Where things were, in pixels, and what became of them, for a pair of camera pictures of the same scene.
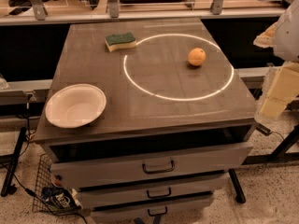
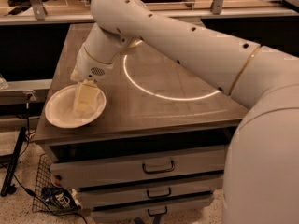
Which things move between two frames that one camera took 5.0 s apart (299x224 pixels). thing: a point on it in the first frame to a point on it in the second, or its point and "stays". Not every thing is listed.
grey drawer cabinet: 177,121 stays
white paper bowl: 74,105 stays
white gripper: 289,37 to 88,66
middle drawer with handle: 118,196 stays
